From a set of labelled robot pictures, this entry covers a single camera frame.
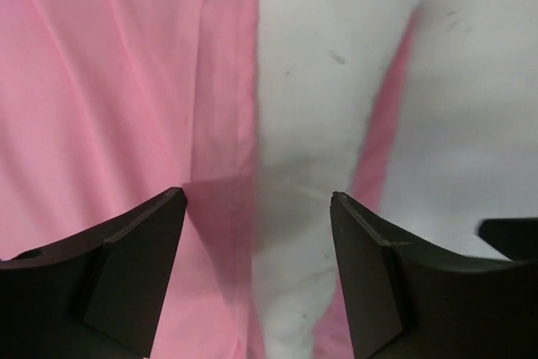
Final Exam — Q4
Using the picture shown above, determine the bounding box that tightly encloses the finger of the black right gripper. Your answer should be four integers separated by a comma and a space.
477, 218, 538, 261

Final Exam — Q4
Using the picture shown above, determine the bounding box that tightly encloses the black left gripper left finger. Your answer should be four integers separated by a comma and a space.
1, 187, 186, 358

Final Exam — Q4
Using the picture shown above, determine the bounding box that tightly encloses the white pillow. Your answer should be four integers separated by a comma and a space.
253, 0, 421, 358

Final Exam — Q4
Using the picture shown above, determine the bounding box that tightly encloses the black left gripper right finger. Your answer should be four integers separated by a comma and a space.
330, 193, 537, 358

